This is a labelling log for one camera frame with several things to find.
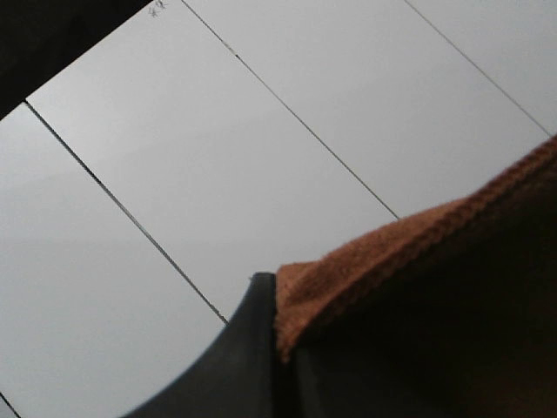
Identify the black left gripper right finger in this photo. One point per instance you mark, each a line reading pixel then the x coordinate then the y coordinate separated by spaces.
pixel 341 384

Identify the black table cloth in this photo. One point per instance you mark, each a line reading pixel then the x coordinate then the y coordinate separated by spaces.
pixel 39 38

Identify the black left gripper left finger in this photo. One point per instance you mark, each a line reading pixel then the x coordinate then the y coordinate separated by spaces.
pixel 234 375

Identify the brown towel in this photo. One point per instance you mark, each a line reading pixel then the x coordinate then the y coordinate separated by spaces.
pixel 457 301

